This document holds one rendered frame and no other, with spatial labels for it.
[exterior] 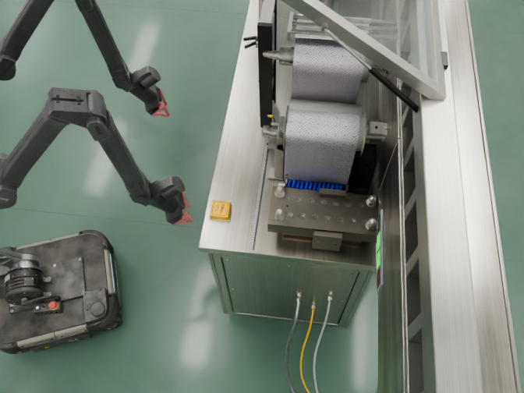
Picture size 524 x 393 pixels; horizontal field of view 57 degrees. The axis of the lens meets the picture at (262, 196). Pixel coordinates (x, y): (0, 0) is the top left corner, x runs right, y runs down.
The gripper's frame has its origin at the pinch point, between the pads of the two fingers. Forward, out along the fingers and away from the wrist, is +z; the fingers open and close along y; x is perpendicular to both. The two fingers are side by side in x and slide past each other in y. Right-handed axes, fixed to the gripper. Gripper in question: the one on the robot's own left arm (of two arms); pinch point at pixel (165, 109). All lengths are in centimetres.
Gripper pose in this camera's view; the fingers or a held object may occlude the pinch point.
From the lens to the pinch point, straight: 203.4
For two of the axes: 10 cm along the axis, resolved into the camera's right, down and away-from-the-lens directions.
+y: -2.6, -8.3, 5.0
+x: -8.3, 4.5, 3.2
